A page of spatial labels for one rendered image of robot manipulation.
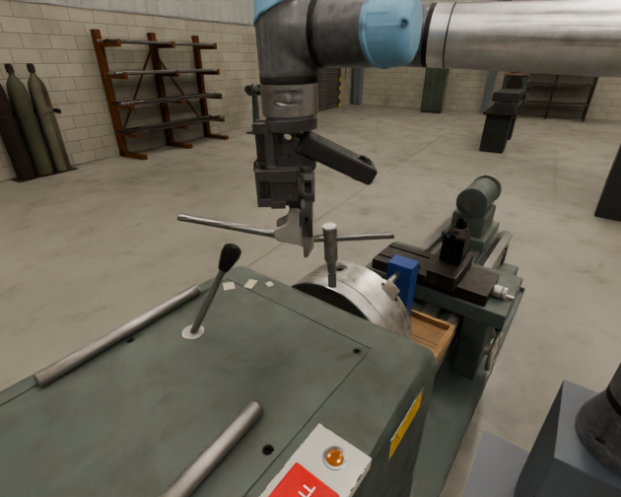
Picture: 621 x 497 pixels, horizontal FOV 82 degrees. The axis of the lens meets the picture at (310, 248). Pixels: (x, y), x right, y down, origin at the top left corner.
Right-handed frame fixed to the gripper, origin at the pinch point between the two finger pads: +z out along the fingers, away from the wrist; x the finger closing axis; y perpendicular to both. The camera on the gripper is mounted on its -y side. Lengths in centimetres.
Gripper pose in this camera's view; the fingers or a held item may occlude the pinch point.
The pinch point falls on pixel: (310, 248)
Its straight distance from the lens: 58.0
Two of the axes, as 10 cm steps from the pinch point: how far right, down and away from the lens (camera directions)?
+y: -10.0, 0.2, 0.2
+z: 0.3, 8.8, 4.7
